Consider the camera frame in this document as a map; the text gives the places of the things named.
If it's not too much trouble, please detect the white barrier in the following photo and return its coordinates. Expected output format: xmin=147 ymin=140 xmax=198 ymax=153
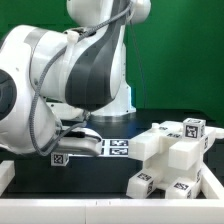
xmin=0 ymin=199 xmax=224 ymax=224
xmin=0 ymin=160 xmax=15 ymax=196
xmin=201 ymin=164 xmax=224 ymax=200

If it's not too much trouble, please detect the grey arm hose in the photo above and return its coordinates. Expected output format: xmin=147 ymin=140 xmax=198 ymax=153
xmin=28 ymin=0 xmax=134 ymax=158

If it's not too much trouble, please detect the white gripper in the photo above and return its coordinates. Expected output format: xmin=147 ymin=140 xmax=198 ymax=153
xmin=55 ymin=128 xmax=103 ymax=156

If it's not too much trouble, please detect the white left barrier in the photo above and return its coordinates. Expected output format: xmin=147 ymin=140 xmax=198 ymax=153
xmin=0 ymin=160 xmax=15 ymax=196

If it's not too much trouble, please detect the white chair side frame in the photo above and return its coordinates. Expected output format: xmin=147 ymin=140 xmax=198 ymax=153
xmin=128 ymin=121 xmax=224 ymax=170

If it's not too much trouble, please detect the white right barrier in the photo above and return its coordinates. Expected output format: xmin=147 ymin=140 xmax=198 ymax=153
xmin=201 ymin=164 xmax=224 ymax=200

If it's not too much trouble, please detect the white marker sheet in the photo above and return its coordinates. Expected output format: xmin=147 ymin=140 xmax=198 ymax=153
xmin=68 ymin=139 xmax=128 ymax=157

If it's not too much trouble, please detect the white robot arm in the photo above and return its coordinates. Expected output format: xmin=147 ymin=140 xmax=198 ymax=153
xmin=0 ymin=0 xmax=151 ymax=156

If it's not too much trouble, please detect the white cube front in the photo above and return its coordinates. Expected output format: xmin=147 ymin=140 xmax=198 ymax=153
xmin=183 ymin=118 xmax=206 ymax=140

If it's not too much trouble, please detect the white chair seat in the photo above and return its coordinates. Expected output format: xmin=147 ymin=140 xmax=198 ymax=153
xmin=143 ymin=153 xmax=203 ymax=191

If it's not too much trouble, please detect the white front barrier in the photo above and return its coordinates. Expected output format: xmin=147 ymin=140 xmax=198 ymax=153
xmin=0 ymin=199 xmax=224 ymax=224

